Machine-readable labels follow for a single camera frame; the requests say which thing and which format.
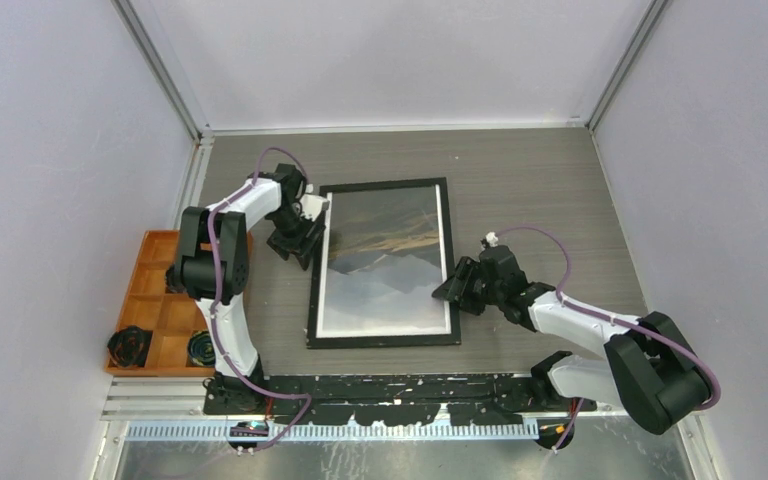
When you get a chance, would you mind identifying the mountain landscape photo board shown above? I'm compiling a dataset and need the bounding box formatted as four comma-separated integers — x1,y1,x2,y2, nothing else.
316,184,453,339

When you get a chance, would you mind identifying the purple cable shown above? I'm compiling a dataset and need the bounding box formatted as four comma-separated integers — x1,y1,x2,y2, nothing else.
206,146,314,454
484,225,723,453

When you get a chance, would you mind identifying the black orange coiled bundle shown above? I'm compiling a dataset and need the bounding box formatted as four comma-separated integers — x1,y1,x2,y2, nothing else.
107,325,153,369

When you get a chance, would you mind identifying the black yellow-green coiled bundle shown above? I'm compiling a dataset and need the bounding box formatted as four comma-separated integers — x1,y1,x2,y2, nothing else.
187,330,216,368

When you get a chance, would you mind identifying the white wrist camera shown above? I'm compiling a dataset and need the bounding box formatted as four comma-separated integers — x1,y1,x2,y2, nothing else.
299,185,330,221
481,232,499,249

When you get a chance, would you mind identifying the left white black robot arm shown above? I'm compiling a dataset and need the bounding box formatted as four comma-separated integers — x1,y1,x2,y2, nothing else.
167,164,329,414

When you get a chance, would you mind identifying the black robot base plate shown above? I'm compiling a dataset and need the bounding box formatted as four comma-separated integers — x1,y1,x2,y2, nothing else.
202,373,574,427

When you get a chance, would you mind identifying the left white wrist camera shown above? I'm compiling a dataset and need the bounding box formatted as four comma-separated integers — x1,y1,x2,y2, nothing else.
299,185,330,221

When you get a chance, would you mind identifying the orange compartment tray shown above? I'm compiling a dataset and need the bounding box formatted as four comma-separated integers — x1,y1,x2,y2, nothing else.
105,230,214,378

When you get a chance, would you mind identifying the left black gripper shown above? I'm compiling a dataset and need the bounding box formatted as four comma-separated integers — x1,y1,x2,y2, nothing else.
270,208,326,269

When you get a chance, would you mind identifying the black wooden picture frame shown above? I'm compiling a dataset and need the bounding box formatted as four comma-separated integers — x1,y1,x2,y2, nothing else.
305,176,463,350

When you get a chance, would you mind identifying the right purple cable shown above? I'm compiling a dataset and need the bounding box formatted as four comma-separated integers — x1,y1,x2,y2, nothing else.
484,225,723,453

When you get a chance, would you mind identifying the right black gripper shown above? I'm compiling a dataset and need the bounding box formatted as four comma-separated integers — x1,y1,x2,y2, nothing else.
434,255,505,316

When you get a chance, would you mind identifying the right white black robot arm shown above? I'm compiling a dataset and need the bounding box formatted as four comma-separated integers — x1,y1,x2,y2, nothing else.
432,245,721,434

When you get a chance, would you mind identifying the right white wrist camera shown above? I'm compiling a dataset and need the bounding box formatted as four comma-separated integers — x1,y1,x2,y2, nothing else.
481,232,499,249

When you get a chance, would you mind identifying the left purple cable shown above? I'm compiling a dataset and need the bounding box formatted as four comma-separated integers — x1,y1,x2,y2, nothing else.
206,146,314,454

